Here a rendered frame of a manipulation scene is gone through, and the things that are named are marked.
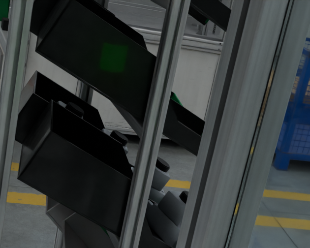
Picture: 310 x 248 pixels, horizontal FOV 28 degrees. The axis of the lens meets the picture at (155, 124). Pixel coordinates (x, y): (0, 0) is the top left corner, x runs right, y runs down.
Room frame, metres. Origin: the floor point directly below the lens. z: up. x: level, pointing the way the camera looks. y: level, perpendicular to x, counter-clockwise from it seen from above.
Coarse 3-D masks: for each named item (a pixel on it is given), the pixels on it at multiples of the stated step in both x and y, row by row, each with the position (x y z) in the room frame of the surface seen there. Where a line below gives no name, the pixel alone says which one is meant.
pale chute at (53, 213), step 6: (48, 198) 0.89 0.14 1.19; (48, 204) 0.87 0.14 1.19; (54, 204) 0.90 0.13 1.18; (60, 204) 0.85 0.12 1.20; (48, 210) 0.85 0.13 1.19; (54, 210) 0.85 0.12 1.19; (60, 210) 0.85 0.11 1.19; (66, 210) 0.85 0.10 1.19; (48, 216) 0.84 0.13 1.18; (54, 216) 0.85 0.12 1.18; (60, 216) 0.85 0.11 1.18; (66, 216) 0.85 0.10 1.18; (54, 222) 0.85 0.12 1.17; (60, 222) 0.85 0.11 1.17; (60, 228) 0.85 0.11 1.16
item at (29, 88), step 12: (36, 72) 0.95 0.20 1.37; (36, 84) 0.96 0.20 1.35; (48, 84) 0.96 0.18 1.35; (24, 96) 0.89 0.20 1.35; (36, 96) 0.83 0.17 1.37; (48, 96) 0.96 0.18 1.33; (60, 96) 0.96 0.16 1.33; (72, 96) 0.97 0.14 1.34; (24, 108) 0.83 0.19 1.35; (36, 108) 0.83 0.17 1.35; (84, 108) 0.97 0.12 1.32; (24, 120) 0.83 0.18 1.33; (36, 120) 0.83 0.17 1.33; (96, 120) 0.98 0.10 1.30; (24, 132) 0.83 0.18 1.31
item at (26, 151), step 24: (48, 120) 0.74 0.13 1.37; (72, 120) 0.82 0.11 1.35; (24, 144) 0.78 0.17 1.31; (48, 144) 0.69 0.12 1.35; (72, 144) 0.70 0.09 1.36; (96, 144) 0.83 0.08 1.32; (120, 144) 0.84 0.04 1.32; (24, 168) 0.69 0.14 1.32; (48, 168) 0.69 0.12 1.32; (72, 168) 0.70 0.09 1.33; (96, 168) 0.71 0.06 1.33; (120, 168) 0.84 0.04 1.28; (48, 192) 0.69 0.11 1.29; (72, 192) 0.70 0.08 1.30; (96, 192) 0.71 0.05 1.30; (120, 192) 0.71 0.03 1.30; (96, 216) 0.71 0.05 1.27; (120, 216) 0.71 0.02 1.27; (144, 240) 0.72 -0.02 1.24
